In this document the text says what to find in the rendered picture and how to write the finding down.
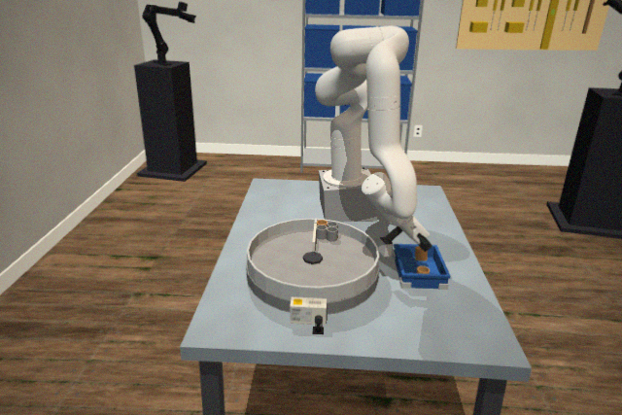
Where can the blue crate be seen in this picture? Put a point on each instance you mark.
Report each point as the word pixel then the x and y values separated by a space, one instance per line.
pixel 404 256

